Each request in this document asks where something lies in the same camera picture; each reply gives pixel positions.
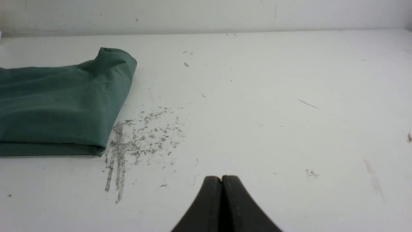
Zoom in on green long-sleeved shirt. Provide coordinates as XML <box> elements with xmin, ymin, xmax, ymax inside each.
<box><xmin>0</xmin><ymin>47</ymin><xmax>138</xmax><ymax>157</ymax></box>

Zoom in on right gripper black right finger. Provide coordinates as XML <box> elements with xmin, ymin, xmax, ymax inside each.
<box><xmin>221</xmin><ymin>175</ymin><xmax>282</xmax><ymax>232</ymax></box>

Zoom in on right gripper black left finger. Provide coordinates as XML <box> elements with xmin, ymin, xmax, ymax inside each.
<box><xmin>172</xmin><ymin>176</ymin><xmax>222</xmax><ymax>232</ymax></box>

